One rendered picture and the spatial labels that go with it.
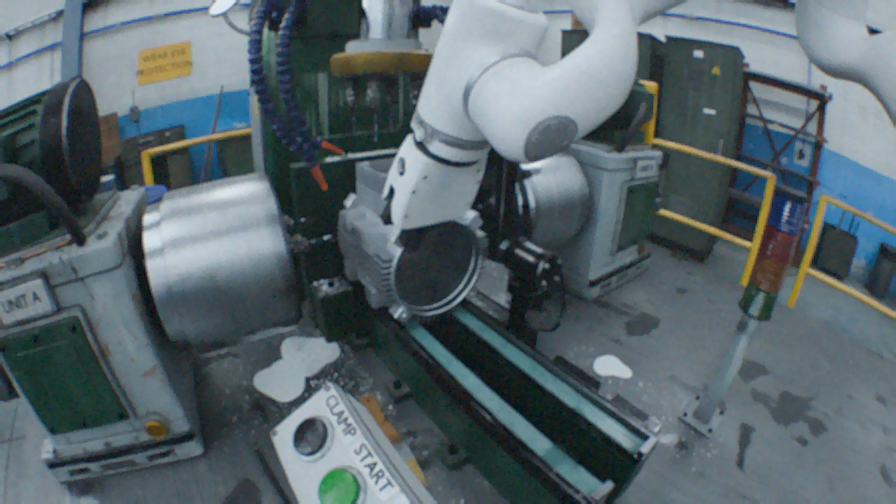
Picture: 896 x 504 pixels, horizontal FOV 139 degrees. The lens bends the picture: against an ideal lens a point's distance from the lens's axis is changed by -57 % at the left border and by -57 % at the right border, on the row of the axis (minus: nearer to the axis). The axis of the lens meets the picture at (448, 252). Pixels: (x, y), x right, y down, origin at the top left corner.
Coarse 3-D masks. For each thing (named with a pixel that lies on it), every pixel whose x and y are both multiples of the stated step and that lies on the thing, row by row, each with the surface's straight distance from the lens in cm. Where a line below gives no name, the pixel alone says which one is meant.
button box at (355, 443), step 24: (312, 408) 30; (336, 408) 28; (360, 408) 31; (288, 432) 30; (336, 432) 27; (360, 432) 26; (288, 456) 29; (312, 456) 27; (336, 456) 26; (360, 456) 25; (384, 456) 26; (312, 480) 27; (360, 480) 24; (384, 480) 24; (408, 480) 26
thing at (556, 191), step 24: (528, 168) 73; (552, 168) 78; (576, 168) 83; (480, 192) 81; (528, 192) 71; (552, 192) 75; (576, 192) 81; (480, 216) 82; (528, 216) 72; (552, 216) 75; (576, 216) 82; (552, 240) 80
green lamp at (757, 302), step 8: (752, 288) 61; (744, 296) 62; (752, 296) 61; (760, 296) 60; (768, 296) 60; (776, 296) 62; (744, 304) 62; (752, 304) 61; (760, 304) 61; (768, 304) 61; (752, 312) 61; (760, 312) 61; (768, 312) 62
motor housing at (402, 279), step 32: (352, 224) 64; (448, 224) 66; (352, 256) 65; (384, 256) 54; (416, 256) 75; (448, 256) 69; (480, 256) 62; (384, 288) 55; (416, 288) 68; (448, 288) 66; (416, 320) 62
